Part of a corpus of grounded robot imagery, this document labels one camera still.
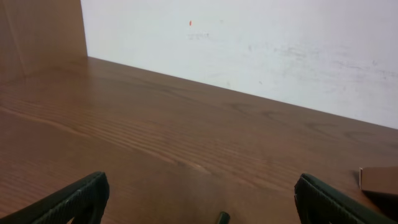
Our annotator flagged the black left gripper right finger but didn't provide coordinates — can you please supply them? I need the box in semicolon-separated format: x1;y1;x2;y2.
294;173;397;224

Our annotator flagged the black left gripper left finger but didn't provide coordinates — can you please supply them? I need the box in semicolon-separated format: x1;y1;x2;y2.
1;171;109;224

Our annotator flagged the black marker pen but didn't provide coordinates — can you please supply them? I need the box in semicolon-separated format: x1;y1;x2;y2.
216;212;230;224

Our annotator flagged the brown cardboard box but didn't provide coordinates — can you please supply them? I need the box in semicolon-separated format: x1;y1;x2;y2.
359;166;397;221

